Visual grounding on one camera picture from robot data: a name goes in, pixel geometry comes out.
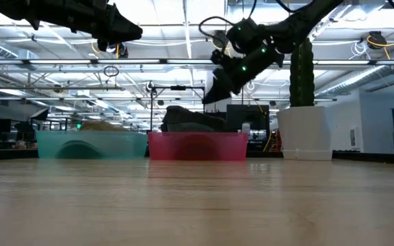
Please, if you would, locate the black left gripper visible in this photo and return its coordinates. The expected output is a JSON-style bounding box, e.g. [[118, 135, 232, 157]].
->
[[25, 0, 144, 51]]

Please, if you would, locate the long ceiling light bar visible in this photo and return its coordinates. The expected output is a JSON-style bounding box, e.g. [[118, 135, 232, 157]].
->
[[0, 58, 394, 66]]

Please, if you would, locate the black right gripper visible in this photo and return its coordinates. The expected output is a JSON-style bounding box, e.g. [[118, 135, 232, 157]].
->
[[202, 44, 280, 105]]

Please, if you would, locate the black hanging cable loop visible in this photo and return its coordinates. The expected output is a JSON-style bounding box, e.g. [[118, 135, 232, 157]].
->
[[103, 65, 120, 78]]

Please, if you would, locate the ceiling cable reel yellow cord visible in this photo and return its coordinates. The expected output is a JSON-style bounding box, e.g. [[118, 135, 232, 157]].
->
[[366, 30, 394, 79]]

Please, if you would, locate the pink translucent plastic bin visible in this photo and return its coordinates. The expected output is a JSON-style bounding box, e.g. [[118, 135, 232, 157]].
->
[[148, 131, 249, 162]]

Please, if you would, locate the green cactus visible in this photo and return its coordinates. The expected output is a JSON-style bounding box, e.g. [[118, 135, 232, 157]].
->
[[289, 37, 316, 108]]

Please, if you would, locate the white planter pot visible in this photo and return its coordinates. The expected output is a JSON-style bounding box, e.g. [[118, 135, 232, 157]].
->
[[276, 105, 334, 161]]

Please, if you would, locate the red tool rack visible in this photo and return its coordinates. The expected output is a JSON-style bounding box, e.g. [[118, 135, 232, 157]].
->
[[268, 129, 283, 154]]

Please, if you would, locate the teal translucent plastic bin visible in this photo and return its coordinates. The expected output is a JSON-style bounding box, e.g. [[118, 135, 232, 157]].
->
[[36, 131, 148, 160]]

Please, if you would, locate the black computer monitor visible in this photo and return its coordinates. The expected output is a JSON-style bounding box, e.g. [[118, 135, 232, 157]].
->
[[226, 104, 270, 132]]

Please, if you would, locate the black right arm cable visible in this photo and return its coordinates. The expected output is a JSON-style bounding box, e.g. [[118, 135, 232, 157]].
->
[[198, 15, 236, 39]]

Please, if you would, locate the black frame stand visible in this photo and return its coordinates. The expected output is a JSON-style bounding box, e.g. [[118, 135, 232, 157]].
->
[[150, 85, 206, 133]]

